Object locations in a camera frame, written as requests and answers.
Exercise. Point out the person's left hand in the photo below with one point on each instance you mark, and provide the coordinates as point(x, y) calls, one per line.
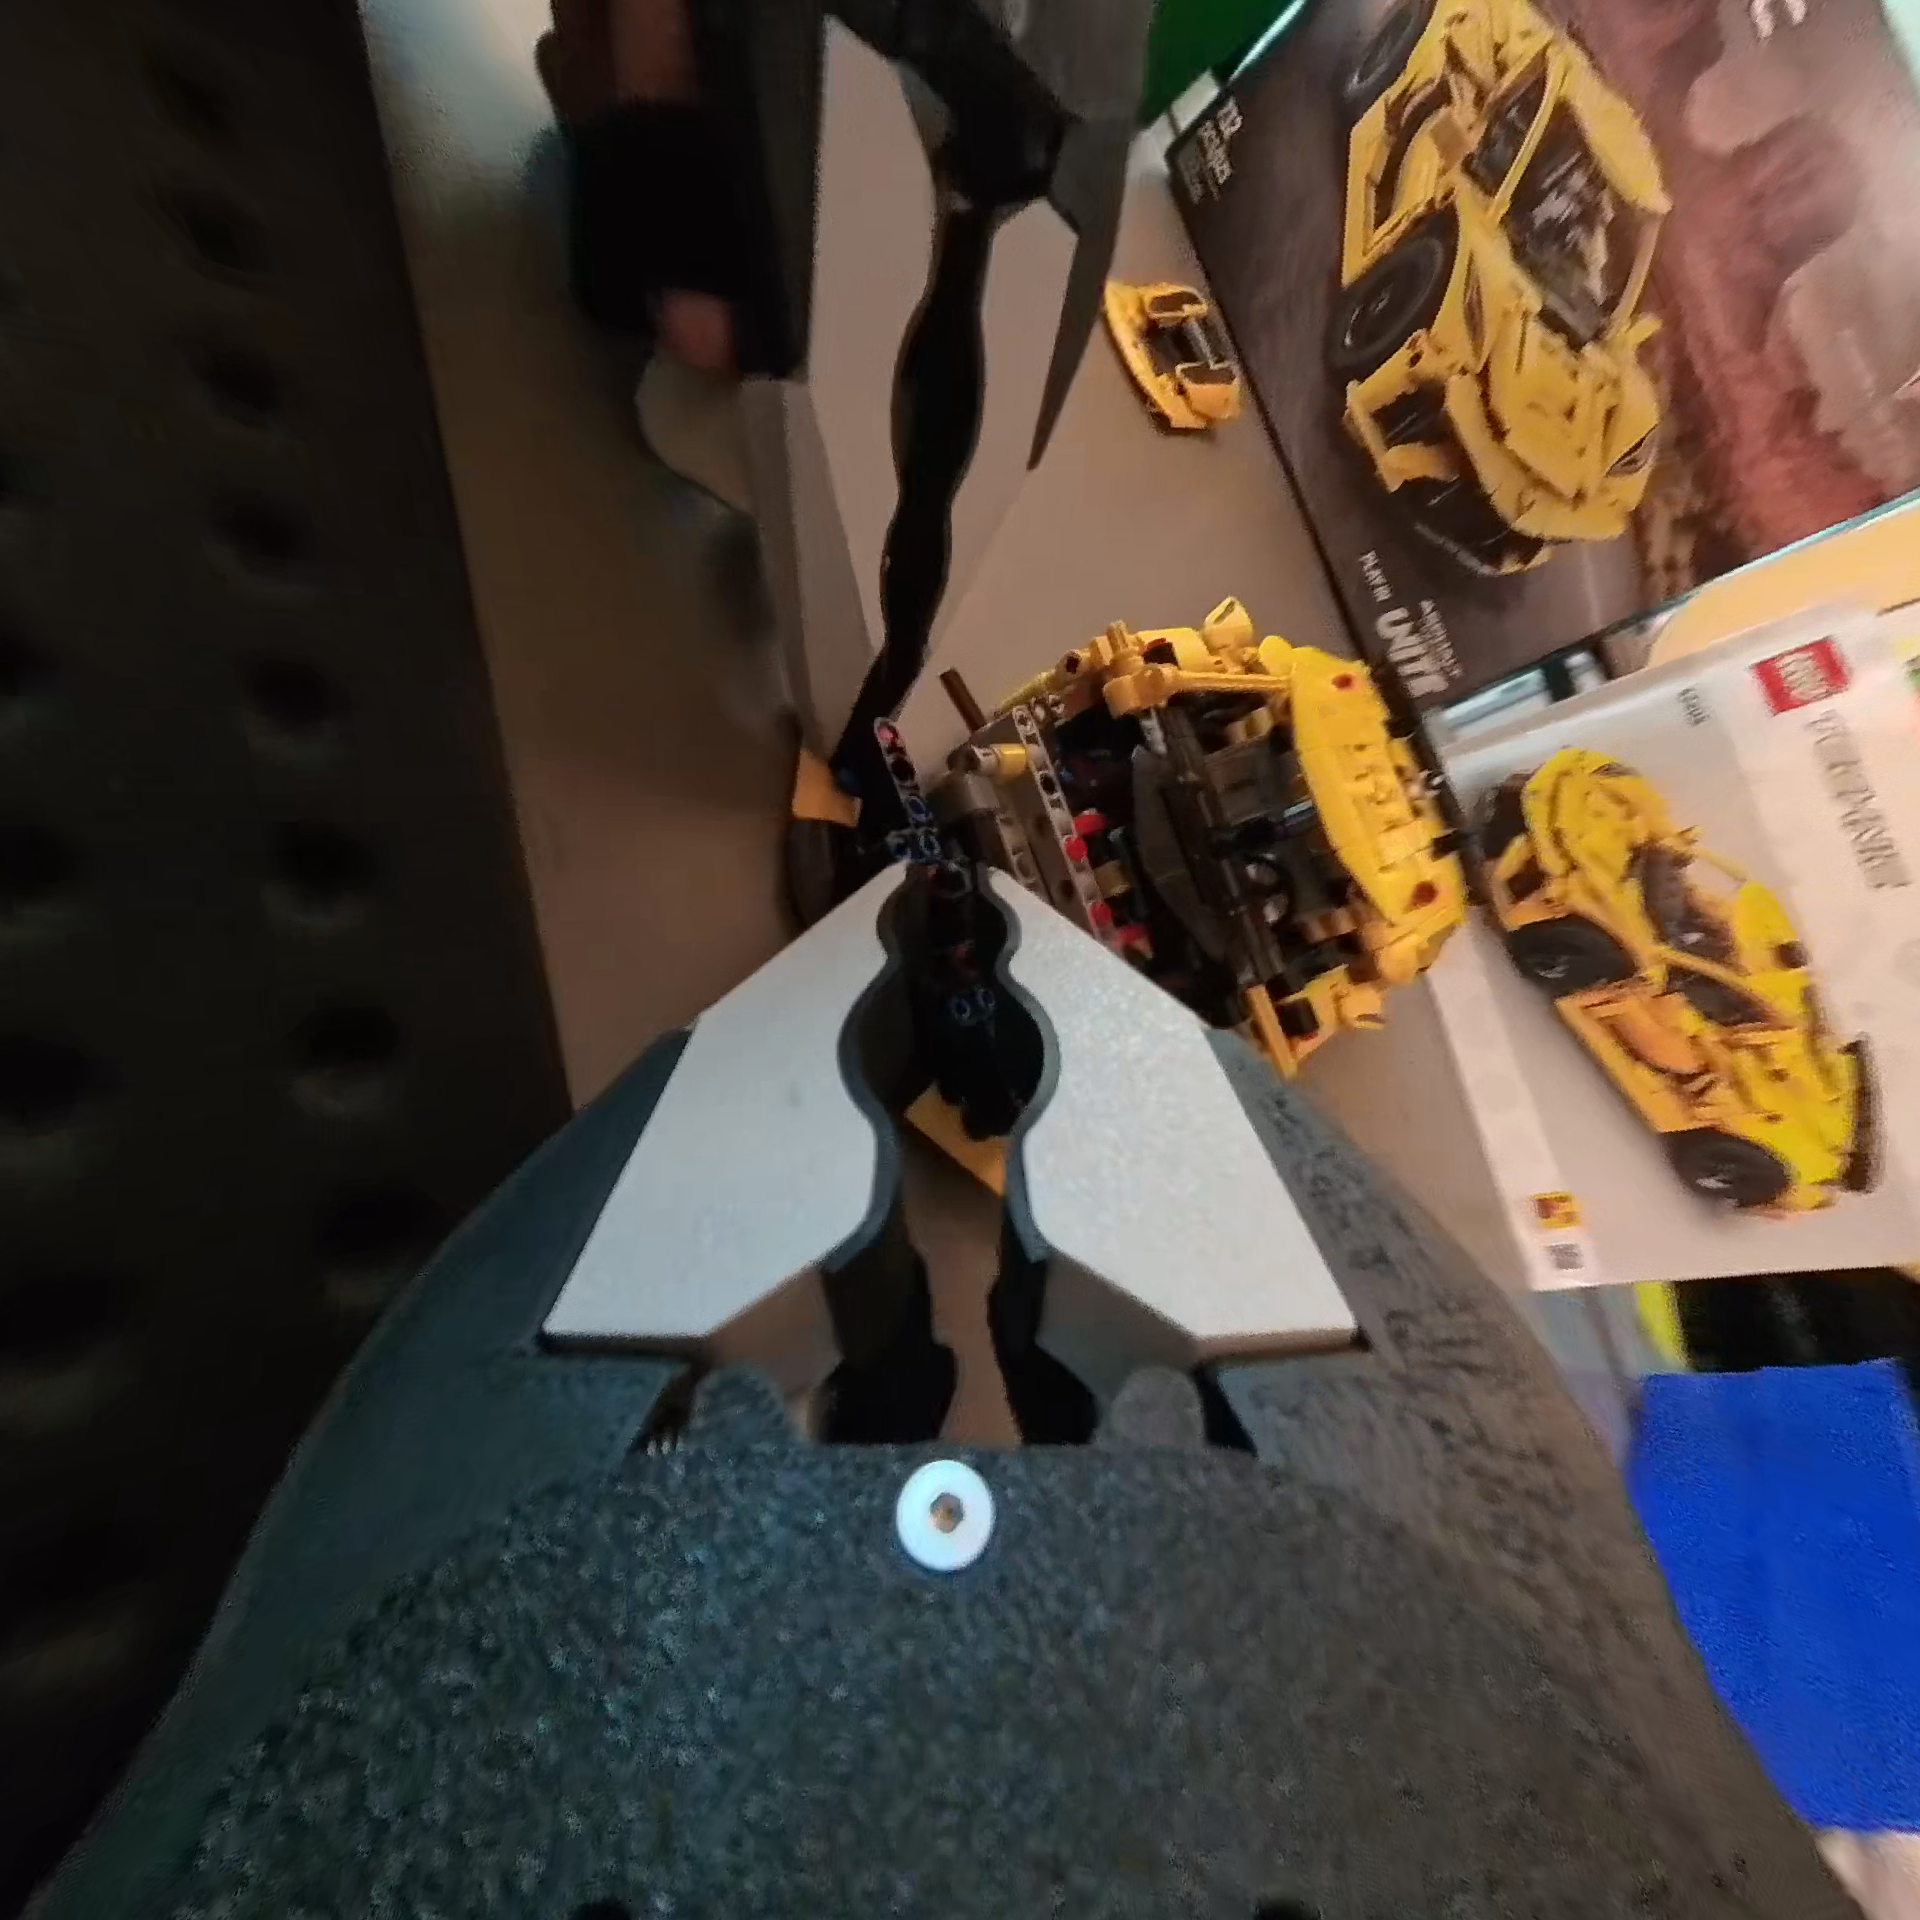
point(630, 52)

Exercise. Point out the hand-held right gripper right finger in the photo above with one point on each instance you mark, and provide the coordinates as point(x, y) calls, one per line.
point(1185, 1185)

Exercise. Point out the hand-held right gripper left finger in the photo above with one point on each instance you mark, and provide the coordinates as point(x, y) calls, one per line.
point(721, 1185)

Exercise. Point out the white instruction booklet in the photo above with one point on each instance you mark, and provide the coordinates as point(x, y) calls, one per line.
point(1514, 1080)

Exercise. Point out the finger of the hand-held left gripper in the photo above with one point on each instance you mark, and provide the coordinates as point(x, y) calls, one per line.
point(1088, 301)
point(824, 524)

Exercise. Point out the dark toy set box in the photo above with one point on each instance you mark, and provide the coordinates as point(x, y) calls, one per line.
point(1725, 224)

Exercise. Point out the yellow toy car hood panel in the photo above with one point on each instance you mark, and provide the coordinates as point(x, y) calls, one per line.
point(1185, 404)

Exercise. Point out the yellow toy brick car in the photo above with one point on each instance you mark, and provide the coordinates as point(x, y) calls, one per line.
point(1350, 781)

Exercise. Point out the green object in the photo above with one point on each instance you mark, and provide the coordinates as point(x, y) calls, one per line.
point(1200, 45)

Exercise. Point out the blue fabric bag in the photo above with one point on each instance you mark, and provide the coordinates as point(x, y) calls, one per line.
point(1784, 1575)

